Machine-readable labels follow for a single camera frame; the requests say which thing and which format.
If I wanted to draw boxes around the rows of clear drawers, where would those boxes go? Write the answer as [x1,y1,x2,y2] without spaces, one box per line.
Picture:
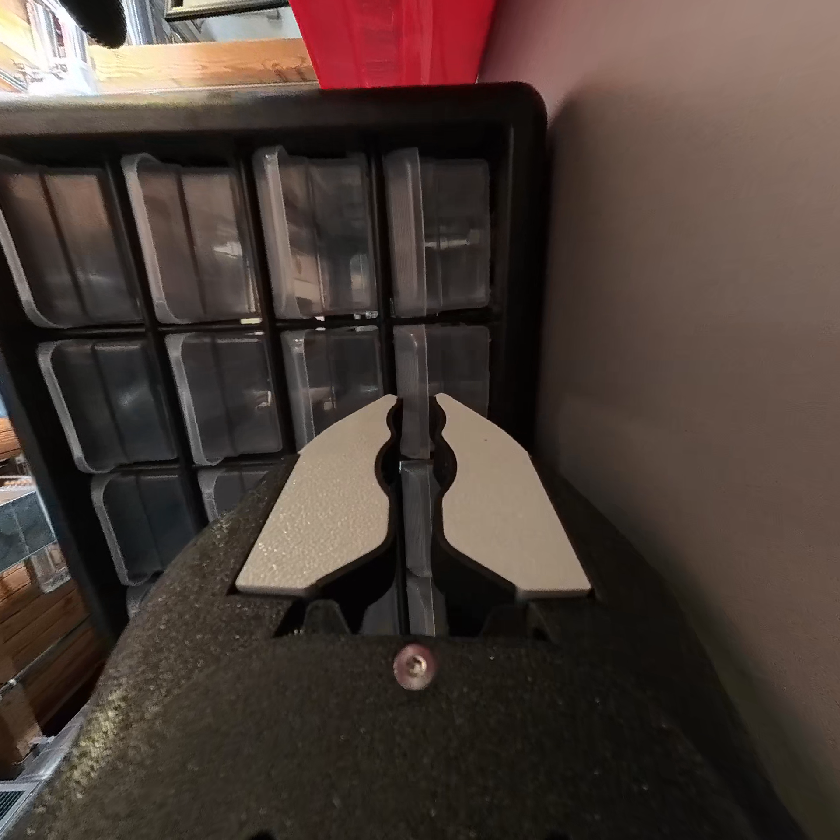
[0,146,494,589]

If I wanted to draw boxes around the black drawer cabinet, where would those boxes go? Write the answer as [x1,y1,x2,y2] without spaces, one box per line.
[0,82,549,634]

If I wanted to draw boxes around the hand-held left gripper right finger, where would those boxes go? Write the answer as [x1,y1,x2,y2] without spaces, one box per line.
[433,392,592,601]

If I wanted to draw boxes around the metal bolt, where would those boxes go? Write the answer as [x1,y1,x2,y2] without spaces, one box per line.
[423,231,491,256]

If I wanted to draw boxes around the black ribbed disc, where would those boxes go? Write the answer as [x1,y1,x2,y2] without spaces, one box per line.
[64,0,127,49]

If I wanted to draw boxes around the clear plastic drawer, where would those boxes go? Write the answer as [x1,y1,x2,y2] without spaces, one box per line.
[392,323,493,460]

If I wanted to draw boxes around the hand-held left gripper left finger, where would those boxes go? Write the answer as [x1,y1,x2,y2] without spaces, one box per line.
[235,394,403,597]

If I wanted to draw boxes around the red storage bin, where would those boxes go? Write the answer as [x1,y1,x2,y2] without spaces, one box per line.
[287,0,497,91]

